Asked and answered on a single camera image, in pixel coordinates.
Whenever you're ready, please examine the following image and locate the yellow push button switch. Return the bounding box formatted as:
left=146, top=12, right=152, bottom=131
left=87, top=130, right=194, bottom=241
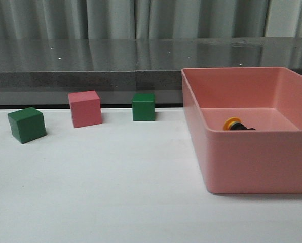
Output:
left=223, top=117, right=256, bottom=131

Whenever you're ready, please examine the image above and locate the right green cube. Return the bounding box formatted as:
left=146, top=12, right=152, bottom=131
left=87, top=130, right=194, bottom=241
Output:
left=132, top=93, right=156, bottom=122

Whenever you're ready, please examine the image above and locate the green cube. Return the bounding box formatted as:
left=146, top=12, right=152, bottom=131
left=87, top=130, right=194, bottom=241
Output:
left=132, top=93, right=156, bottom=122
left=8, top=107, right=47, bottom=144

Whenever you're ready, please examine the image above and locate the pink cube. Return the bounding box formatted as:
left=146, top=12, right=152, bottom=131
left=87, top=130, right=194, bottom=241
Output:
left=68, top=90, right=102, bottom=128

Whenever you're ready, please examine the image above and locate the left green cube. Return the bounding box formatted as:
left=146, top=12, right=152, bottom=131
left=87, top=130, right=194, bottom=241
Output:
left=8, top=107, right=47, bottom=144

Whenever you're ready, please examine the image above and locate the pink plastic bin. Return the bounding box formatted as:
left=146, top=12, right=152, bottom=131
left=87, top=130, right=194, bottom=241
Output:
left=181, top=67, right=302, bottom=194

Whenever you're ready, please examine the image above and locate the grey stone ledge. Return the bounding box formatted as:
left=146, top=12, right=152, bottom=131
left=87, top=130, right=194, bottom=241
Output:
left=0, top=37, right=302, bottom=109

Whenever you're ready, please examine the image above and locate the grey-green curtain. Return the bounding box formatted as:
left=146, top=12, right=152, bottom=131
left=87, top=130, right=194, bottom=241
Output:
left=0, top=1, right=302, bottom=39

